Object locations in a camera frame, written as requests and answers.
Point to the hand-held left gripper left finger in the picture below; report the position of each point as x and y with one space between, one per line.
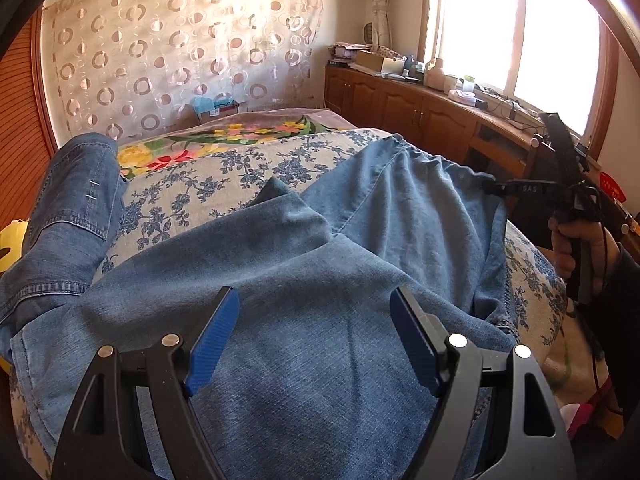
212 340

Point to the small round fan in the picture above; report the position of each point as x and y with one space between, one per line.
368 33

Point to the yellow plush toy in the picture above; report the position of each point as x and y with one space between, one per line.
11 242

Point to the white window drape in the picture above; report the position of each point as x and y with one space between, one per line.
380 5

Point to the wooden slatted wardrobe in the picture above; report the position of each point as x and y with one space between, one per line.
22 110

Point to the white cardboard box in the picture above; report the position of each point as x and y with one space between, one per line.
380 62

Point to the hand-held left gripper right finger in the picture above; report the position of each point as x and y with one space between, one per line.
412 340

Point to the white wipes packet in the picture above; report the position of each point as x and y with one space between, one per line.
461 96

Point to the white plastic bottle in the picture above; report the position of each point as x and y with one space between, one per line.
436 74

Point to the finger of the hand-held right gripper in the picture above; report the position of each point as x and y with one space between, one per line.
520 188

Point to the dark bottle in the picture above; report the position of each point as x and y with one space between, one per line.
409 66

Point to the dark blue denim pants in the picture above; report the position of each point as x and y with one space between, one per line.
70 200

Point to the colourful flower blanket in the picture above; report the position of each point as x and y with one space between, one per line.
220 135

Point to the stack of papers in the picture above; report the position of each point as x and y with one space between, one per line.
347 54

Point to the person's right hand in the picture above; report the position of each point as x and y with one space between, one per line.
575 245

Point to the sheer circle-patterned curtain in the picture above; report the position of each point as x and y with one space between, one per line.
175 45

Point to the wooden chair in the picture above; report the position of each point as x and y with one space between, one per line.
536 157

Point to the large window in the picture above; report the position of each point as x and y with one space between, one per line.
480 30

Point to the light blue denim pants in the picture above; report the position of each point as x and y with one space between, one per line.
320 280

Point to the cardboard box with blue tissue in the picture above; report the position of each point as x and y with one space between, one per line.
217 109

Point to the green-lidded cup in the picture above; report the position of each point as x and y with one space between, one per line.
469 83

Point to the wooden cabinet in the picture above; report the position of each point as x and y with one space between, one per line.
400 102

